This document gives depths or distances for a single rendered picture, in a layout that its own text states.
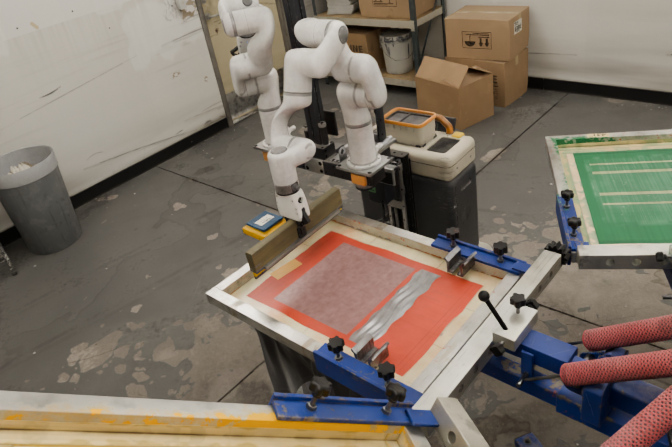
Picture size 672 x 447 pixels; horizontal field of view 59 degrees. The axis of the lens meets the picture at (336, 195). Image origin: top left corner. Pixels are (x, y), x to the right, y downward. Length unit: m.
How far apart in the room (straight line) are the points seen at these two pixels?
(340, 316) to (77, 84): 3.61
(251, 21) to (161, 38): 3.25
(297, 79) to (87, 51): 3.39
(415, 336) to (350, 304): 0.24
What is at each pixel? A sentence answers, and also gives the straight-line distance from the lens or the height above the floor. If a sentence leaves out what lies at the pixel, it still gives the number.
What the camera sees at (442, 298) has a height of 0.96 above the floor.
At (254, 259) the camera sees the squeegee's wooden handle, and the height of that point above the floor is 1.12.
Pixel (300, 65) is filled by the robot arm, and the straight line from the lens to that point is 1.75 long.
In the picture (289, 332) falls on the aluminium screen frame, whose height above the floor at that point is 0.99.
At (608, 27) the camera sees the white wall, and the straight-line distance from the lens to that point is 5.30.
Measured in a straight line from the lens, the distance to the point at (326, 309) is 1.80.
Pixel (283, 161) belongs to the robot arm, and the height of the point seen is 1.37.
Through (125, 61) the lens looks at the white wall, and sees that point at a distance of 5.16.
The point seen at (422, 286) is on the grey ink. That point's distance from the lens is 1.82.
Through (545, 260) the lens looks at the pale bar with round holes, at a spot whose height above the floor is 1.04.
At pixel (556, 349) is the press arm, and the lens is 1.53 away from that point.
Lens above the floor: 2.12
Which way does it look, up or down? 30 degrees down
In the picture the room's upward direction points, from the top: 10 degrees counter-clockwise
